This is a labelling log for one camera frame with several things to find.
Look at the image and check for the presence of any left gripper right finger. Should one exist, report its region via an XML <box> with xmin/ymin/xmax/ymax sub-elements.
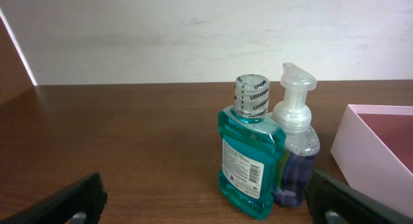
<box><xmin>305</xmin><ymin>170</ymin><xmax>412</xmax><ymax>224</ymax></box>

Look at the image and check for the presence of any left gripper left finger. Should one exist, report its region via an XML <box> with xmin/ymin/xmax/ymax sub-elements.
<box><xmin>1</xmin><ymin>172</ymin><xmax>108</xmax><ymax>224</ymax></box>

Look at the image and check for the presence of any white cardboard box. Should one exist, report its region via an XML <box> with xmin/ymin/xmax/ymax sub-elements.
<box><xmin>330</xmin><ymin>105</ymin><xmax>412</xmax><ymax>217</ymax></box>

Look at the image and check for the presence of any clear foam soap bottle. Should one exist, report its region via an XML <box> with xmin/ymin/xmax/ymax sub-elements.
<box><xmin>271</xmin><ymin>63</ymin><xmax>320</xmax><ymax>208</ymax></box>

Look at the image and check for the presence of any teal mouthwash bottle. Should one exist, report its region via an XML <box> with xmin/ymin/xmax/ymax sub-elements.
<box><xmin>217</xmin><ymin>74</ymin><xmax>286</xmax><ymax>220</ymax></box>

